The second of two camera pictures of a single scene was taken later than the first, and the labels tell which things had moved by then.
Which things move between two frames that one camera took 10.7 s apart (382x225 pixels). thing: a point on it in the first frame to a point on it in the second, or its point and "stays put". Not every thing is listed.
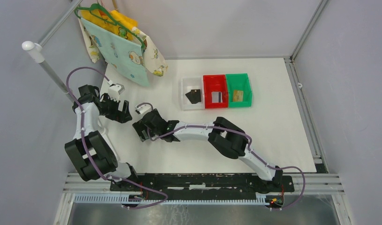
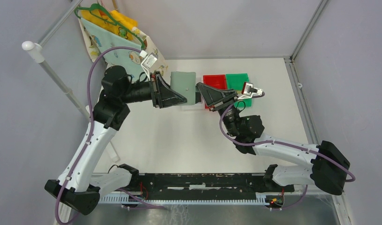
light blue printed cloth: (126, 56) stays put
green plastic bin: (240, 93) stays put
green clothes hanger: (114, 22) stays put
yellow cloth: (113, 20) stays put
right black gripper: (139, 127) to (212, 96)
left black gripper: (122, 116) to (163, 94)
